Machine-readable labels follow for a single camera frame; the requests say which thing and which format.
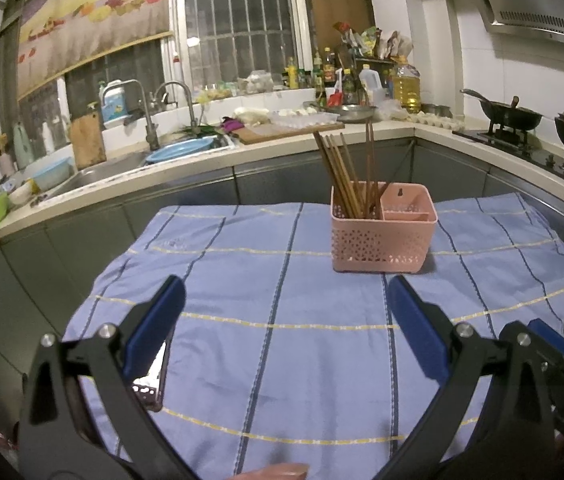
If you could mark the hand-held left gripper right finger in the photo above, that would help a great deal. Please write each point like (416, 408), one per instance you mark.
(417, 330)

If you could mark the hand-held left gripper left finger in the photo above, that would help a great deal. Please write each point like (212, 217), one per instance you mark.
(154, 330)

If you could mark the pink perforated utensil basket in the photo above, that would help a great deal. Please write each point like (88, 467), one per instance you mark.
(382, 250)

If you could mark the bundle of wooden chopsticks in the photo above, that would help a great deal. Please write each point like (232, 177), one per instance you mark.
(342, 180)

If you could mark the person's left hand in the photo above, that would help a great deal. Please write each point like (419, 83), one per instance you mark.
(277, 472)

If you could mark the blue checked tablecloth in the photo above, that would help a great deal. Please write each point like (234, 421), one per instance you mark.
(312, 310)

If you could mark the steel kitchen sink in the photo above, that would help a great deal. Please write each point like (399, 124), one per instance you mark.
(101, 175)

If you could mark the blue plastic basin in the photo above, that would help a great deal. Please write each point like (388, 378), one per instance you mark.
(179, 151)

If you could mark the light blue plastic container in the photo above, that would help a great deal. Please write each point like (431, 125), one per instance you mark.
(51, 175)

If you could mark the black gas stove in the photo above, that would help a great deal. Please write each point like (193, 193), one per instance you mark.
(522, 147)

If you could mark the upright wooden cutting board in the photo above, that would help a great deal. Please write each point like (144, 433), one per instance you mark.
(86, 142)

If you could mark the tall steel faucet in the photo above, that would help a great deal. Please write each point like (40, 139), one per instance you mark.
(149, 125)

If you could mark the tray of eggs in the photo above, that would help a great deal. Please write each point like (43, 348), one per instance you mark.
(434, 120)

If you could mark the purple vegetable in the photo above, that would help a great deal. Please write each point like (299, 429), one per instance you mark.
(232, 125)

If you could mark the white kitchen counter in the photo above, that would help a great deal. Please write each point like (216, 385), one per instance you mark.
(287, 152)

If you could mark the short steel faucet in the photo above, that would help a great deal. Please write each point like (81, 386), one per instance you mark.
(191, 110)

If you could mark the pale green bottle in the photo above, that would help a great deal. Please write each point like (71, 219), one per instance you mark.
(22, 147)

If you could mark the steel mixing bowl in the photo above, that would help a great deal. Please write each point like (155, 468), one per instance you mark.
(349, 112)

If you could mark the blue label detergent bottle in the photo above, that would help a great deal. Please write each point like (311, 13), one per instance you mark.
(113, 105)

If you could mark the open black wok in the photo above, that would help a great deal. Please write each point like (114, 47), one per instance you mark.
(509, 115)

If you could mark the flat wooden cutting board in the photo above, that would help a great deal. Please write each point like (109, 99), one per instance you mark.
(287, 132)

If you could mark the clear plastic food tray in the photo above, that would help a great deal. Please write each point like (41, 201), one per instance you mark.
(304, 117)

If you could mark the yellow cooking oil bottle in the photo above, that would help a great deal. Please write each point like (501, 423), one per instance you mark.
(406, 87)

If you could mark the white plastic jug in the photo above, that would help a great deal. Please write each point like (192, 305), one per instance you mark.
(369, 85)

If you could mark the cluster of condiment bottles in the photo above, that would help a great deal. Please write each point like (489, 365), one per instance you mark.
(322, 75)

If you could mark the pile of snack packets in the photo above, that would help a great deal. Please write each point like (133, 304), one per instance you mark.
(372, 40)

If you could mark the fruit print roller blind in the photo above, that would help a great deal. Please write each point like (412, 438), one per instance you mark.
(91, 15)

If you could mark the barred window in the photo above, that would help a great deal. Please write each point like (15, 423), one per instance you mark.
(237, 15)

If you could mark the brown cardboard sheet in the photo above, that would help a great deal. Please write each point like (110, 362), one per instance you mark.
(337, 10)

